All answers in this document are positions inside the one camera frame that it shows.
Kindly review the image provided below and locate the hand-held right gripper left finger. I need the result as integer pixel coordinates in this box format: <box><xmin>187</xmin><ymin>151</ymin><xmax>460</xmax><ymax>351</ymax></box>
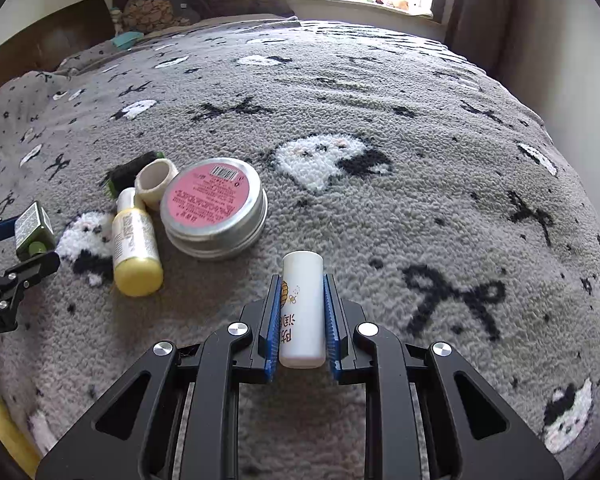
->
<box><xmin>35</xmin><ymin>274</ymin><xmax>283</xmax><ymax>480</ymax></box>

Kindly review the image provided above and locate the white cylindrical tube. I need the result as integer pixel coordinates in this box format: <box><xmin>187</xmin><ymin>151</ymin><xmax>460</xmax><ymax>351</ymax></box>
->
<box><xmin>279</xmin><ymin>251</ymin><xmax>326</xmax><ymax>369</ymax></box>

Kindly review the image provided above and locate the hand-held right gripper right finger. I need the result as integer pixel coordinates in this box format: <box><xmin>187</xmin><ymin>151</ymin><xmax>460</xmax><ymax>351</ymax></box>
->
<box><xmin>322</xmin><ymin>274</ymin><xmax>566</xmax><ymax>480</ymax></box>

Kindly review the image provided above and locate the grey printed blanket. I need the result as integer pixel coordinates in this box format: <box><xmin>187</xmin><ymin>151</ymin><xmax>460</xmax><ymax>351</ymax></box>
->
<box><xmin>0</xmin><ymin>15</ymin><xmax>600</xmax><ymax>480</ymax></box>

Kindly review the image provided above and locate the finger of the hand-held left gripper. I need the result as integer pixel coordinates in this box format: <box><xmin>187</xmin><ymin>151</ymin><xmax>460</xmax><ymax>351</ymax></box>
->
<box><xmin>2</xmin><ymin>250</ymin><xmax>62</xmax><ymax>291</ymax></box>
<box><xmin>0</xmin><ymin>214</ymin><xmax>21</xmax><ymax>261</ymax></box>

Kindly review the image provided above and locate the brown patterned cushion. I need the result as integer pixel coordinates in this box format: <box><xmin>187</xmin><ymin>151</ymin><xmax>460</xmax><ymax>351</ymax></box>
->
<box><xmin>122</xmin><ymin>0</ymin><xmax>186</xmax><ymax>36</ymax></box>

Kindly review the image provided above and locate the white tape roll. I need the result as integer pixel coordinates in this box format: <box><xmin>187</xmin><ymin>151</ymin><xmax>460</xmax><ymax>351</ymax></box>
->
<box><xmin>134</xmin><ymin>157</ymin><xmax>181</xmax><ymax>211</ymax></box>

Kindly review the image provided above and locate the dark wooden headboard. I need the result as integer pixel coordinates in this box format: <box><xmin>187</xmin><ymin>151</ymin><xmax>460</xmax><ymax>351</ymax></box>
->
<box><xmin>0</xmin><ymin>0</ymin><xmax>116</xmax><ymax>91</ymax></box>

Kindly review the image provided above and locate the black thread spool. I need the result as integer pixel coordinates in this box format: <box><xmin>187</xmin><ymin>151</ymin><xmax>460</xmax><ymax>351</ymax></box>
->
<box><xmin>104</xmin><ymin>151</ymin><xmax>166</xmax><ymax>198</ymax></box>

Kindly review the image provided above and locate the yellow bottle with white cap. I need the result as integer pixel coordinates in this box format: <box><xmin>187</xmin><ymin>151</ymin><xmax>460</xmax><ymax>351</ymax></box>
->
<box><xmin>111</xmin><ymin>187</ymin><xmax>165</xmax><ymax>297</ymax></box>

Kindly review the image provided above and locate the round tin with pink label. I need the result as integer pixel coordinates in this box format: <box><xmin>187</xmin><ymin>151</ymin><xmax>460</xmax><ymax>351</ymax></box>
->
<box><xmin>160</xmin><ymin>157</ymin><xmax>269</xmax><ymax>261</ymax></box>

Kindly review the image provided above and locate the dark cloth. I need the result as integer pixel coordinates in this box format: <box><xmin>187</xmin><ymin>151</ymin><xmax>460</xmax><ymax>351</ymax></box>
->
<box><xmin>215</xmin><ymin>0</ymin><xmax>296</xmax><ymax>18</ymax></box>

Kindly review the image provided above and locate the green bottle with grey label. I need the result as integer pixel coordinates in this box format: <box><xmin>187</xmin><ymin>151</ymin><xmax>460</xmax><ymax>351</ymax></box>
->
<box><xmin>15</xmin><ymin>201</ymin><xmax>57</xmax><ymax>261</ymax></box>

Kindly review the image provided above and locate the teal cloth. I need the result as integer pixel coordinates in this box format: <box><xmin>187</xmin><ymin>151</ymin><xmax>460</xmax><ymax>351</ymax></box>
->
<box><xmin>114</xmin><ymin>31</ymin><xmax>145</xmax><ymax>50</ymax></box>

